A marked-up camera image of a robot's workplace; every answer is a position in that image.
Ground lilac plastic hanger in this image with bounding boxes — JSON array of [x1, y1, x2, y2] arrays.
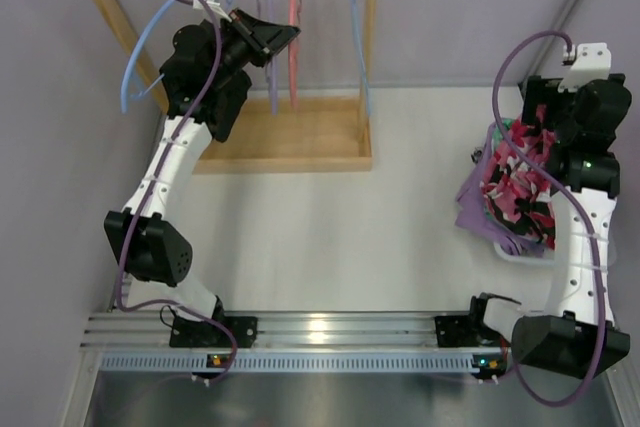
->
[[256, 0, 278, 115]]

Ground light blue plastic hanger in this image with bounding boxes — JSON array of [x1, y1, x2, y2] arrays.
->
[[119, 0, 246, 115]]

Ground pink camouflage trousers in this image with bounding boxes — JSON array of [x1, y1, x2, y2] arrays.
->
[[480, 105, 555, 250]]

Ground black trousers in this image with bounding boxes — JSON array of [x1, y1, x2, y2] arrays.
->
[[208, 70, 252, 143]]

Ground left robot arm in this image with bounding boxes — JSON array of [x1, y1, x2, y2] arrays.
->
[[104, 9, 301, 348]]

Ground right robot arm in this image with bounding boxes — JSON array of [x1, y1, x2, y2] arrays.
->
[[471, 73, 632, 380]]

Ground pink plastic hanger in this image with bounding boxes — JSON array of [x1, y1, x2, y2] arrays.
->
[[288, 0, 302, 110]]

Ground wooden clothes rack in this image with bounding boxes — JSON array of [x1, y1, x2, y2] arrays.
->
[[93, 0, 377, 174]]

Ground green white garment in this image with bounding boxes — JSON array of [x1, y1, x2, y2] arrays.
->
[[492, 117, 519, 148]]

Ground purple garment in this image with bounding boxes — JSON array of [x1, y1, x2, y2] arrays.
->
[[455, 123, 545, 257]]

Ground white plastic basket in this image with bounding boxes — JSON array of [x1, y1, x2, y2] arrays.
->
[[493, 242, 554, 268]]

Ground thin blue wire hanger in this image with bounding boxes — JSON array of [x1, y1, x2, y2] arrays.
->
[[350, 0, 371, 115]]

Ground aluminium mounting rail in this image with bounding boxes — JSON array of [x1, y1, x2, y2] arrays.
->
[[79, 310, 626, 374]]

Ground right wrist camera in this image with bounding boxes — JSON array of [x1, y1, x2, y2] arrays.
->
[[557, 42, 612, 93]]

